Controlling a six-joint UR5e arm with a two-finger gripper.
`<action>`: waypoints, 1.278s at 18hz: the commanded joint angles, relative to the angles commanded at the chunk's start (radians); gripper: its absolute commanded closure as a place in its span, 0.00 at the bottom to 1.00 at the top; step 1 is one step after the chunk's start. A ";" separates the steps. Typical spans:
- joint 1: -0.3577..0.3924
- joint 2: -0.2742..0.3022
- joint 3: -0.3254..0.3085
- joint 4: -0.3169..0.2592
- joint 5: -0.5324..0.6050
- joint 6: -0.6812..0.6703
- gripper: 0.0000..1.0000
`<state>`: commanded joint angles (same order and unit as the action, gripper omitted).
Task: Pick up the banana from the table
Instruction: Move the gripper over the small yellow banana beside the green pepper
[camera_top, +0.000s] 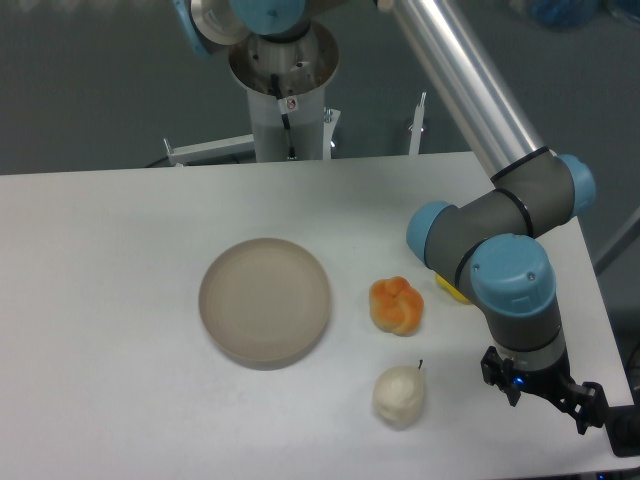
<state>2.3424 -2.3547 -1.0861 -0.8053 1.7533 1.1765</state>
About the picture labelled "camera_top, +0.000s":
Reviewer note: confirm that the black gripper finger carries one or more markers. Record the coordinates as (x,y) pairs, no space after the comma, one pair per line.
(586,403)
(498,371)

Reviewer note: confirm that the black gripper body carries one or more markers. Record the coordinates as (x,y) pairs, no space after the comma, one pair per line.
(549,383)

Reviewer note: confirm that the yellow toy banana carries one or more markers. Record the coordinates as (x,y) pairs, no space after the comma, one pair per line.
(451,290)

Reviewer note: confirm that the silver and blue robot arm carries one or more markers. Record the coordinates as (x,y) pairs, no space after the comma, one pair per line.
(489,249)

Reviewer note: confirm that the black device at table edge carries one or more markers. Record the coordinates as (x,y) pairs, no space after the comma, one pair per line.
(622,427)

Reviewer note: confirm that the white toy pear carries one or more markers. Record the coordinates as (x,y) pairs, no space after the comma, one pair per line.
(398,395)

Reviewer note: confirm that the orange knotted bread roll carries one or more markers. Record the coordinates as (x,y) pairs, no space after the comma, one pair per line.
(395,306)

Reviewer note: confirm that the beige round plate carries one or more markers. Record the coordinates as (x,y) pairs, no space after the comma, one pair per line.
(265,303)

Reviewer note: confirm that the blue plastic bag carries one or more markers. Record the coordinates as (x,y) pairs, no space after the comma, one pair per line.
(563,15)

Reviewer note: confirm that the white metal bracket right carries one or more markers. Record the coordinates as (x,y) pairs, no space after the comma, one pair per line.
(417,127)

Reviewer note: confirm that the white metal bracket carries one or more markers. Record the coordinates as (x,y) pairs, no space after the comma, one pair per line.
(417,127)
(212,150)

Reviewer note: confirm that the white metal bracket left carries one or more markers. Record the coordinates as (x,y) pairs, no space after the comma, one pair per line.
(212,150)

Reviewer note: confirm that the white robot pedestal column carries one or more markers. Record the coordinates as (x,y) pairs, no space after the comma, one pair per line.
(285,79)

